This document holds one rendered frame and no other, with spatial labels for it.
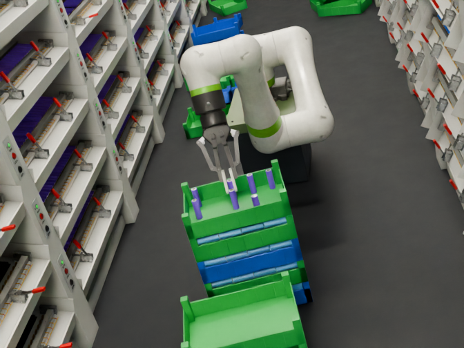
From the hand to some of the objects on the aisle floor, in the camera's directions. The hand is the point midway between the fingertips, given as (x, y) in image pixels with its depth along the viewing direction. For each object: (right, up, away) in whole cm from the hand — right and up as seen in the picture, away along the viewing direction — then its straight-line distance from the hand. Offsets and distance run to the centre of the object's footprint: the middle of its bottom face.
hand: (228, 180), depth 198 cm
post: (-38, +53, +202) cm, 212 cm away
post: (-43, +18, +141) cm, 148 cm away
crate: (+10, -36, +17) cm, 41 cm away
